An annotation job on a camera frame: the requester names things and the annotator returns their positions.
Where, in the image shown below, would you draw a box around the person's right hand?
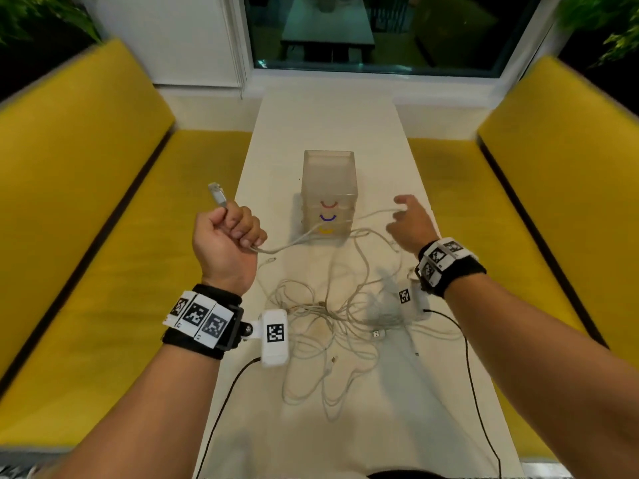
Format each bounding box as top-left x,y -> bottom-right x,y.
385,194 -> 440,255

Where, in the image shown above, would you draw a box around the person's left hand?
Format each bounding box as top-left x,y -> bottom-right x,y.
192,204 -> 268,297

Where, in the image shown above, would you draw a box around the white charging cables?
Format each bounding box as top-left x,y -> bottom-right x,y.
207,182 -> 406,256

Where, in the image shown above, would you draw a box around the clear plastic drawer organizer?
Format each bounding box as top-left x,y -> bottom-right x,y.
300,149 -> 359,240

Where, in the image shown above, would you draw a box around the tangle of white cables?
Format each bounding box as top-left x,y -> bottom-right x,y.
257,226 -> 465,424

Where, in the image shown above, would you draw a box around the person's right forearm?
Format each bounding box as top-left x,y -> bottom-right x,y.
443,273 -> 639,479

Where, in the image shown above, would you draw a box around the person's left forearm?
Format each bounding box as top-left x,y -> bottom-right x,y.
49,339 -> 223,479

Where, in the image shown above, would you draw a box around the person's black trousers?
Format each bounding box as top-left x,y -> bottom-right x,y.
367,471 -> 445,479

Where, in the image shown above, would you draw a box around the black wristband with marker tags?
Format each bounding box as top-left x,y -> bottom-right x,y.
415,238 -> 488,299
161,283 -> 246,361

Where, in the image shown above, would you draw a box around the yellow bench seat cushion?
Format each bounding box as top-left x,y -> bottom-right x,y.
0,129 -> 253,448
408,138 -> 588,460

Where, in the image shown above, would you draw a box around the right yellow bench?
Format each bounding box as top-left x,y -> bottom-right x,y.
477,55 -> 639,355

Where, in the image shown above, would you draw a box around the yellow bench backrest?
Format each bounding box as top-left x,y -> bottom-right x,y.
0,38 -> 176,383

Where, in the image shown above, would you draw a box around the dark glass window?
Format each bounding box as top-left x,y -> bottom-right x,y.
243,0 -> 545,78

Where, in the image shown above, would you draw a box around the green leafy plant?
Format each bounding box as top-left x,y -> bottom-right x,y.
556,0 -> 639,65
0,0 -> 103,45

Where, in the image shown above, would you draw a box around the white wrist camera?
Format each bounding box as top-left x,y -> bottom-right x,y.
242,309 -> 292,369
397,279 -> 431,323

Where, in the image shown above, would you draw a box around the thin black camera cable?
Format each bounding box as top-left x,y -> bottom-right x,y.
195,357 -> 262,479
423,309 -> 503,479

